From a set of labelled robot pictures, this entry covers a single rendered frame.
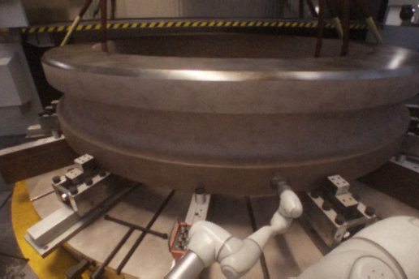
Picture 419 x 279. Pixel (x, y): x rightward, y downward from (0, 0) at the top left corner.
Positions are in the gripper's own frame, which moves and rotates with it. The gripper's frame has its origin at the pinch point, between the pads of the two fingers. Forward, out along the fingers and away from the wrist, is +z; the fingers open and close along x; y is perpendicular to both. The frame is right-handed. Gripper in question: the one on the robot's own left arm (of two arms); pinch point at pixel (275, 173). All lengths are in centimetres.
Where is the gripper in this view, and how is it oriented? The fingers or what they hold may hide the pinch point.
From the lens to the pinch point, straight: 169.6
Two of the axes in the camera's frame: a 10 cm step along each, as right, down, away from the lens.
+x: -10.0, 0.4, -0.7
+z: -0.8, -4.7, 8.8
